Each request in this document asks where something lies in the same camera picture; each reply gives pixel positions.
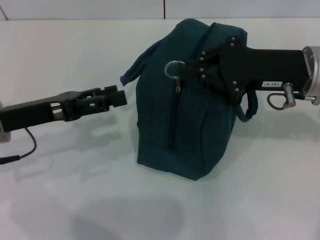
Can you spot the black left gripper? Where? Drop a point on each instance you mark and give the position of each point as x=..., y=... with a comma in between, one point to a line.
x=30, y=115

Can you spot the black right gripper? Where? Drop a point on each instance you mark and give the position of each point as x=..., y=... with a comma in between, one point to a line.
x=262, y=67

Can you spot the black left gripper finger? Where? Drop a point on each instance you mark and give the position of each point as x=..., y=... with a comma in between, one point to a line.
x=117, y=98
x=111, y=89

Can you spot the dark teal lunch bag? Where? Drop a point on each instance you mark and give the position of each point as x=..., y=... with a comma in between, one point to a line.
x=187, y=125

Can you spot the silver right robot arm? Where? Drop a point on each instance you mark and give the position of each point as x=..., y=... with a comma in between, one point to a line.
x=313, y=75

